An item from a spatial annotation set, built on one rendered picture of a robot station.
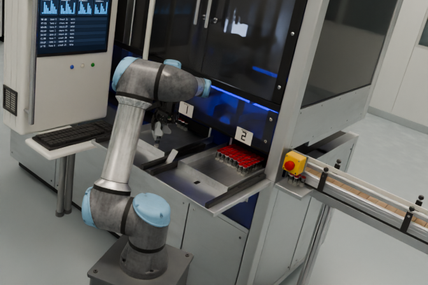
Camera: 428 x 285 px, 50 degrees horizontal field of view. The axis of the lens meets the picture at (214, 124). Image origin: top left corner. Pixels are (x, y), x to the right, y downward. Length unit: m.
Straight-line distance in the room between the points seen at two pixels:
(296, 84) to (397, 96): 4.75
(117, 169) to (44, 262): 1.43
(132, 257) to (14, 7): 1.19
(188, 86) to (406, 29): 5.19
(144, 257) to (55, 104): 1.07
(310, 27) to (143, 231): 0.95
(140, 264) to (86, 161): 1.48
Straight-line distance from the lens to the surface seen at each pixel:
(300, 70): 1.80
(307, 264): 2.22
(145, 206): 1.38
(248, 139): 1.98
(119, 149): 1.40
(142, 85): 1.39
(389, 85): 6.52
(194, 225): 2.33
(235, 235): 2.19
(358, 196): 1.95
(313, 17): 1.77
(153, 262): 1.46
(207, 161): 2.01
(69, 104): 2.33
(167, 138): 2.16
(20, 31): 2.10
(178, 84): 1.39
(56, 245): 2.87
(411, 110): 6.49
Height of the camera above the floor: 1.77
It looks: 21 degrees down
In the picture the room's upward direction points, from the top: 11 degrees clockwise
